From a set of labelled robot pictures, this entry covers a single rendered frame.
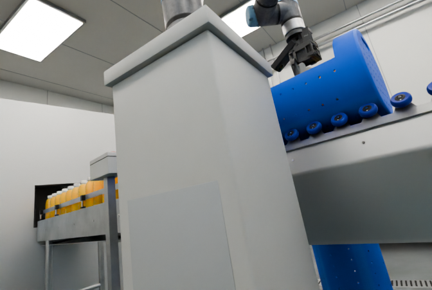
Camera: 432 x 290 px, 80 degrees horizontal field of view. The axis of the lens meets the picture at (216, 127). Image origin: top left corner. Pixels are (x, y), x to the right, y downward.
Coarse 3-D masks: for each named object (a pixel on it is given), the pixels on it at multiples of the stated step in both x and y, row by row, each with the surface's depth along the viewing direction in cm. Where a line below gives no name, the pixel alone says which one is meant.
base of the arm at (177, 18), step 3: (177, 15) 67; (180, 15) 67; (183, 15) 67; (186, 15) 67; (174, 18) 67; (177, 18) 67; (180, 18) 67; (183, 18) 67; (168, 21) 69; (171, 21) 68; (174, 21) 67; (177, 21) 67; (168, 24) 69; (171, 24) 68; (174, 24) 67; (168, 27) 68
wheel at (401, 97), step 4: (400, 92) 64; (404, 92) 63; (392, 96) 65; (396, 96) 64; (400, 96) 63; (404, 96) 62; (408, 96) 61; (392, 100) 64; (396, 100) 63; (400, 100) 62; (404, 100) 61; (408, 100) 61; (392, 104) 64; (396, 104) 63; (400, 104) 62; (404, 104) 62; (408, 104) 62
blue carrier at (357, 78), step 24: (336, 48) 73; (360, 48) 68; (312, 72) 75; (336, 72) 71; (360, 72) 67; (288, 96) 80; (312, 96) 75; (336, 96) 72; (360, 96) 69; (384, 96) 73; (288, 120) 82; (312, 120) 79; (360, 120) 75
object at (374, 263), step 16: (320, 256) 115; (336, 256) 109; (352, 256) 106; (368, 256) 106; (320, 272) 116; (336, 272) 108; (352, 272) 105; (368, 272) 104; (384, 272) 107; (336, 288) 108; (352, 288) 104; (368, 288) 102; (384, 288) 103
